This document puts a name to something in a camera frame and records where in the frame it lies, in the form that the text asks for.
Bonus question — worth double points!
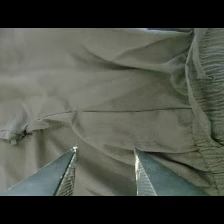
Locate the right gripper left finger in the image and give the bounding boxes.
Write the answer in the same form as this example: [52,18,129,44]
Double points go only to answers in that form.
[0,146,79,197]

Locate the black pants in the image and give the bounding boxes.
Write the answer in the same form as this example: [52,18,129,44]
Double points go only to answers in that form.
[0,27,224,197]

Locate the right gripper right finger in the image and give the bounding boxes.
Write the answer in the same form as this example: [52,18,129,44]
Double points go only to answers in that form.
[133,147,210,197]

